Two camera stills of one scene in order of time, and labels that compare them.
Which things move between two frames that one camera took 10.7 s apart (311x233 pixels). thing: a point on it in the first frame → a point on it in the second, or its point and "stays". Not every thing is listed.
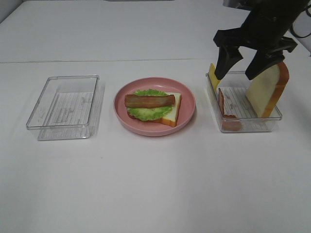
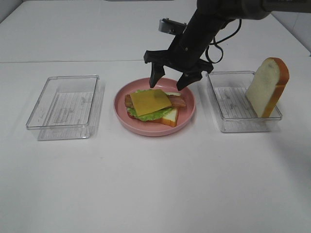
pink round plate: x=153 y=128 stays
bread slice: x=264 y=89 stays
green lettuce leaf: x=150 y=113 stays
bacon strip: x=230 y=122 → x=176 y=100
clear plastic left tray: x=67 y=108 stays
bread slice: x=171 y=118 stays
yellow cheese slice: x=214 y=81 → x=148 y=101
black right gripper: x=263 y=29 → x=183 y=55
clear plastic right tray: x=234 y=112 stays
